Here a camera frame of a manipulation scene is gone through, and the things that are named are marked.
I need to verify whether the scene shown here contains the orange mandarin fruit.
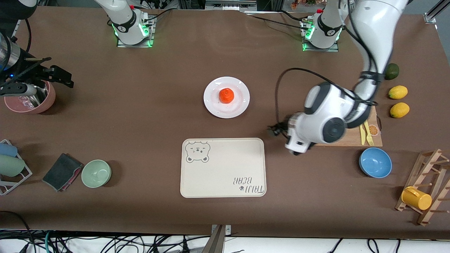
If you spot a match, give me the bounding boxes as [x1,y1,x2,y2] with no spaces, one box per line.
[219,87,235,103]

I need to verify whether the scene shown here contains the white round plate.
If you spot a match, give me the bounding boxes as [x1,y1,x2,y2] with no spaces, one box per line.
[203,76,250,119]

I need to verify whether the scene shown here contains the steel ladle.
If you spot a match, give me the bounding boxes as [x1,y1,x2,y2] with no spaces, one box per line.
[26,86,49,107]

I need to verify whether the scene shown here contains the pink bowl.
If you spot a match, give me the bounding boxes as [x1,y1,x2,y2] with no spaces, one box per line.
[4,80,56,115]

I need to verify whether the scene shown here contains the cream bear print tray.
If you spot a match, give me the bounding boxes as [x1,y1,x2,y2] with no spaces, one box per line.
[180,138,267,198]

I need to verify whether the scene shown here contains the pale blue cup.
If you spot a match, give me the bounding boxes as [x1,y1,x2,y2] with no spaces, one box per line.
[0,143,18,157]

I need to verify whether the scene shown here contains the yellow plastic fork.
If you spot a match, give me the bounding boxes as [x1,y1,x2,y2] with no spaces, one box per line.
[364,119,374,146]

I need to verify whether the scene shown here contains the dark grey folded cloth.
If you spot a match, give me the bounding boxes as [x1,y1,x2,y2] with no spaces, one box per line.
[42,153,84,192]

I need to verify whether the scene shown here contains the bamboo cutting board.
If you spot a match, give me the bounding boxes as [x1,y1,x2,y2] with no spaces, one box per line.
[311,106,383,147]

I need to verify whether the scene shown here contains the pale green cup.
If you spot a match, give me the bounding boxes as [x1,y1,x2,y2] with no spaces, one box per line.
[0,155,26,177]

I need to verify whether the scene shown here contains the blue plastic bowl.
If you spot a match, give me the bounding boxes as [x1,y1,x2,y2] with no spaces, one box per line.
[359,147,393,179]

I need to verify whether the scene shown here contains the pale green bowl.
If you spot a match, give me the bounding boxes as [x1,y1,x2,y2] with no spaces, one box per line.
[81,160,112,188]

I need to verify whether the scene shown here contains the yellow lemon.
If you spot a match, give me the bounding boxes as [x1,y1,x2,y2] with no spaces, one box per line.
[390,102,410,118]
[388,85,409,100]

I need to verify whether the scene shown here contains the dark green lime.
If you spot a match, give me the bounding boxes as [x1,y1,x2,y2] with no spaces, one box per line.
[384,63,400,80]

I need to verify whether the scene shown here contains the yellow plastic mug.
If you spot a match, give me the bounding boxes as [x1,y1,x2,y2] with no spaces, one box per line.
[401,186,432,211]

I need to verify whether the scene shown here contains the wooden peg drying rack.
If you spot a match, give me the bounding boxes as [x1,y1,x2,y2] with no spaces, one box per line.
[395,149,450,226]

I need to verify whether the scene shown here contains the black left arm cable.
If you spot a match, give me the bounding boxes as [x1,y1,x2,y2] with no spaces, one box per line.
[275,0,384,129]

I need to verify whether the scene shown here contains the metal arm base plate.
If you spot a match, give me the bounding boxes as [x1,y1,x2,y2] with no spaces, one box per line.
[301,18,340,52]
[117,16,155,48]

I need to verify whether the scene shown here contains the white wire cup rack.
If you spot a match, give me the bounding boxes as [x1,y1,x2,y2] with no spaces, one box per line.
[0,139,33,196]

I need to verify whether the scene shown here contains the black base cable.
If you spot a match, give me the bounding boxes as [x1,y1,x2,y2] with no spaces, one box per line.
[142,7,176,22]
[246,13,306,30]

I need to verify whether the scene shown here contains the aluminium frame structure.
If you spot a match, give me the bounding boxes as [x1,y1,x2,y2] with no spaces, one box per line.
[178,0,282,13]

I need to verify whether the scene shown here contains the black floor cable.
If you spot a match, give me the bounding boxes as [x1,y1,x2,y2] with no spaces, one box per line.
[0,210,37,253]

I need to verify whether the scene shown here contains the teal floor cable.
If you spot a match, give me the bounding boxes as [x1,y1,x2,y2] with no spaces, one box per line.
[43,230,54,253]

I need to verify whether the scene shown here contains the aluminium frame profile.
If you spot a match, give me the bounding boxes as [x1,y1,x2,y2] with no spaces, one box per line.
[424,0,450,24]

